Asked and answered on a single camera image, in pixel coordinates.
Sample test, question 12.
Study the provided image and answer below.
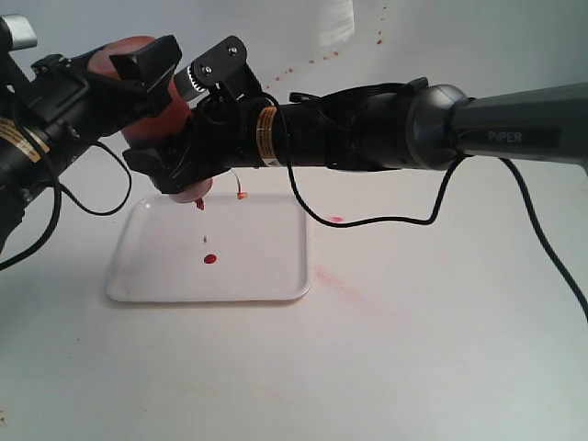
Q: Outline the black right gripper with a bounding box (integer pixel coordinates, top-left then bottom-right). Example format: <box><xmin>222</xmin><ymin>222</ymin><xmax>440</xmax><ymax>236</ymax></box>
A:
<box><xmin>123</xmin><ymin>94</ymin><xmax>293</xmax><ymax>191</ymax></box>

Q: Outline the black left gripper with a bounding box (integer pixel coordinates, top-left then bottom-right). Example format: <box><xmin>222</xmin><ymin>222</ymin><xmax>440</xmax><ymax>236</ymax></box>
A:
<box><xmin>8</xmin><ymin>35</ymin><xmax>182</xmax><ymax>152</ymax></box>

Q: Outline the red sauce squeeze bottle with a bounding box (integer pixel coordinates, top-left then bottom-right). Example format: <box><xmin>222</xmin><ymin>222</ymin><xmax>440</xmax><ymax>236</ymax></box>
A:
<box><xmin>106</xmin><ymin>36</ymin><xmax>237</xmax><ymax>208</ymax></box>

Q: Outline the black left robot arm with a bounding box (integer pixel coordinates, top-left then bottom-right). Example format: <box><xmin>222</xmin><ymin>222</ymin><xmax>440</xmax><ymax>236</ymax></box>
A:
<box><xmin>1</xmin><ymin>35</ymin><xmax>182</xmax><ymax>240</ymax></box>

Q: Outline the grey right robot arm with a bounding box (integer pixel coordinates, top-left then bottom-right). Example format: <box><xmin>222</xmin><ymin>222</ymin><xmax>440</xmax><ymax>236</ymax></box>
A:
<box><xmin>123</xmin><ymin>78</ymin><xmax>587</xmax><ymax>195</ymax></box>

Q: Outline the red sauce blob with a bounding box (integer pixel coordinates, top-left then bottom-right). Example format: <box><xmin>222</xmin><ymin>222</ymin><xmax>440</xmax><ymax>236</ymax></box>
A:
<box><xmin>203</xmin><ymin>254</ymin><xmax>218</xmax><ymax>265</ymax></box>

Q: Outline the white rectangular plastic tray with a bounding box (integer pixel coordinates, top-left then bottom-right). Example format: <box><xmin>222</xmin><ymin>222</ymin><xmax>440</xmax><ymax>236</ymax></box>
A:
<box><xmin>106</xmin><ymin>194</ymin><xmax>311</xmax><ymax>303</ymax></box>

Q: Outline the white cloth backdrop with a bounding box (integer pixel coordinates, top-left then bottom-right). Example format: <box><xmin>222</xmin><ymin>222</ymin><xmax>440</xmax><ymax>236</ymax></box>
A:
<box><xmin>1</xmin><ymin>1</ymin><xmax>358</xmax><ymax>97</ymax></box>

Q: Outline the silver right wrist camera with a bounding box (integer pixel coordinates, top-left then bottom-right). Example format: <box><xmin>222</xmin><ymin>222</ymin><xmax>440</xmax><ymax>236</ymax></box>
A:
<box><xmin>174</xmin><ymin>36</ymin><xmax>262</xmax><ymax>102</ymax></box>

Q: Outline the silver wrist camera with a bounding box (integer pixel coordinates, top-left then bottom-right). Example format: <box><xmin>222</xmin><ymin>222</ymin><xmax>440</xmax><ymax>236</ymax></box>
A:
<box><xmin>0</xmin><ymin>14</ymin><xmax>38</xmax><ymax>52</ymax></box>
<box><xmin>174</xmin><ymin>36</ymin><xmax>262</xmax><ymax>102</ymax></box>

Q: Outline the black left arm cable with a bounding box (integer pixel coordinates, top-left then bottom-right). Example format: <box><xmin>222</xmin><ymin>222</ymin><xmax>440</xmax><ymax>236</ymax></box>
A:
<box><xmin>0</xmin><ymin>137</ymin><xmax>133</xmax><ymax>272</ymax></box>

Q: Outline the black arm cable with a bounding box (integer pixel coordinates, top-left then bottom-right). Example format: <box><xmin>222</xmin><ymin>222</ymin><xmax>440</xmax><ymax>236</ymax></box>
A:
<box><xmin>284</xmin><ymin>105</ymin><xmax>588</xmax><ymax>322</ymax></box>
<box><xmin>0</xmin><ymin>137</ymin><xmax>133</xmax><ymax>272</ymax></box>

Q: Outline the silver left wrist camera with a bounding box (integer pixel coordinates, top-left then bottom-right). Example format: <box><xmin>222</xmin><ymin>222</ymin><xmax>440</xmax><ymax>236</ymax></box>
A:
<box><xmin>0</xmin><ymin>14</ymin><xmax>38</xmax><ymax>52</ymax></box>

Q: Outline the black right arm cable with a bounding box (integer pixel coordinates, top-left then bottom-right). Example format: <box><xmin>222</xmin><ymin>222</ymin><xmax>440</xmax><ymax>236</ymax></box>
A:
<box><xmin>284</xmin><ymin>105</ymin><xmax>588</xmax><ymax>322</ymax></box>

